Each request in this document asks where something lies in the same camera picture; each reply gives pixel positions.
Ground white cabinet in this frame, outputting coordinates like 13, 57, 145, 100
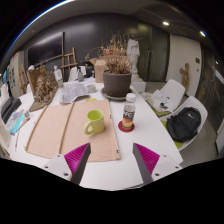
8, 49, 26, 99

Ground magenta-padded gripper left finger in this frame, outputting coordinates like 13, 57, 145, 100
41, 142, 92, 186

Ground brown sculpture on wooden base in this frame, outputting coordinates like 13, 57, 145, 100
28, 64, 59, 113

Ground dark grey pot dried plant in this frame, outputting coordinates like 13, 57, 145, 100
96, 31, 134, 98

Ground small white plaster figure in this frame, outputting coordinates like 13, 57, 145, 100
53, 64, 64, 82

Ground yellow-green mug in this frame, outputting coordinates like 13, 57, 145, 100
83, 109, 106, 136

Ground papers on chair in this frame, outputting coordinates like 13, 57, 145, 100
149, 89, 174, 113

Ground black backpack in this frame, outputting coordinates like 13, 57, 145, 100
165, 106, 202, 143

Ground colourful booklet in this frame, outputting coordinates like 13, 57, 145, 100
5, 108, 28, 136

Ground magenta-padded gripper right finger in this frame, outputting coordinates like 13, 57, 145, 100
132, 142, 184, 186

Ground wooden easel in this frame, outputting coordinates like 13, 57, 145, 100
60, 46, 79, 81

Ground green seat cushion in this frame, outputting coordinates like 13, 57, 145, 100
160, 119, 184, 150
149, 105, 172, 118

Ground round ceiling spotlights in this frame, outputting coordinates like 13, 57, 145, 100
161, 19, 208, 38

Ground grey plant saucer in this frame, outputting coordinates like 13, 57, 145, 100
99, 87, 133, 102

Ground white shell chair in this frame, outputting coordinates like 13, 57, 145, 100
159, 95, 209, 153
146, 78, 186, 118

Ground clear drink bottle white cap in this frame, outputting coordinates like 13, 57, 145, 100
121, 92, 138, 131

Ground printed newspaper sheets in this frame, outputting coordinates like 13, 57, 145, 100
59, 80, 90, 104

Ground black wall screen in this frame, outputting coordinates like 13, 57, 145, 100
27, 31, 65, 68

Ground small white cup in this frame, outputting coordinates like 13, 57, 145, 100
86, 83, 98, 94

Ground white plaster statue on pedestal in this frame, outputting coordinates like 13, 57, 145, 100
125, 38, 147, 94

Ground black stacked boxes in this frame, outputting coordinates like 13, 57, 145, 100
0, 95, 23, 124

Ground wooden figure sculpture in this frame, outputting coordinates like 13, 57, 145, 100
179, 62, 190, 95

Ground ceiling light strip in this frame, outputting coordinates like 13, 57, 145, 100
6, 0, 76, 59

